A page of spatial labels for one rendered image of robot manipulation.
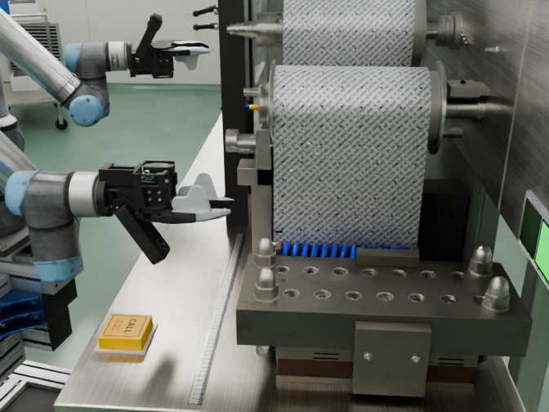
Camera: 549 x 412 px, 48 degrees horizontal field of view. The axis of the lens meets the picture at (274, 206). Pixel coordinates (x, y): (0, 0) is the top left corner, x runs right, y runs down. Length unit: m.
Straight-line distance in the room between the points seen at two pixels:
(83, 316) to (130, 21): 4.47
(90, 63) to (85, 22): 5.31
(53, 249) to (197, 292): 0.27
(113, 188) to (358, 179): 0.39
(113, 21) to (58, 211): 5.87
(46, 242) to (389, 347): 0.58
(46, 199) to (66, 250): 0.10
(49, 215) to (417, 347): 0.61
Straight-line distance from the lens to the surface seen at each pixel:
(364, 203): 0.99
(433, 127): 0.97
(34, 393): 2.11
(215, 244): 1.31
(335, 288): 0.90
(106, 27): 6.90
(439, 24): 1.22
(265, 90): 0.98
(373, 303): 0.88
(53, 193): 1.03
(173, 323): 1.07
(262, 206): 1.08
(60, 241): 1.08
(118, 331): 1.03
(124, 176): 1.00
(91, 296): 2.94
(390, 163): 0.97
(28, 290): 1.68
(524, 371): 1.39
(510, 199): 0.87
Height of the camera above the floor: 1.50
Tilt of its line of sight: 24 degrees down
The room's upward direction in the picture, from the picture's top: straight up
